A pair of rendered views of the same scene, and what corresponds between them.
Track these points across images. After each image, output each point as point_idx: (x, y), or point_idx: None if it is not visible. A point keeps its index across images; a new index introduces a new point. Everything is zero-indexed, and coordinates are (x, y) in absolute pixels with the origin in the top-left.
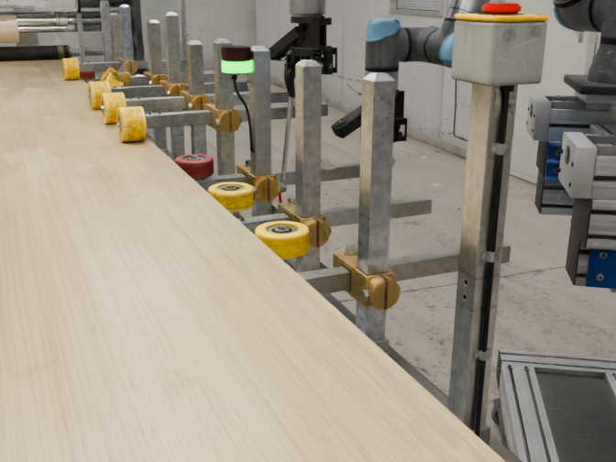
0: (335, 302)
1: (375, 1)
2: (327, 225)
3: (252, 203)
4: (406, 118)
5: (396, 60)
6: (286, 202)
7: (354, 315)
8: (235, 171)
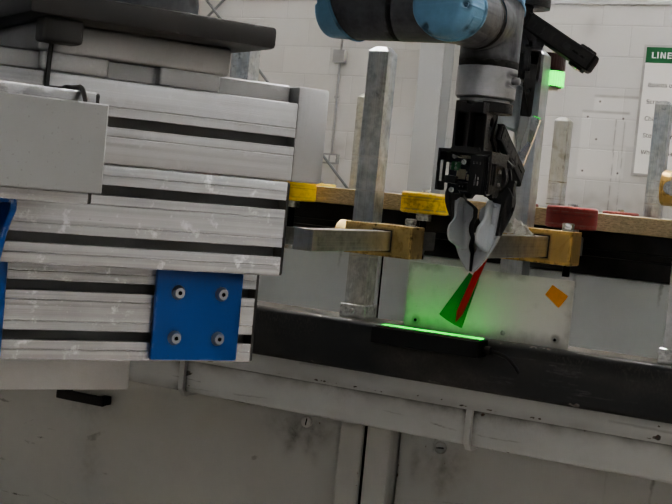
0: (312, 312)
1: None
2: (336, 225)
3: (403, 206)
4: (439, 148)
5: (460, 46)
6: (419, 227)
7: (275, 307)
8: (670, 279)
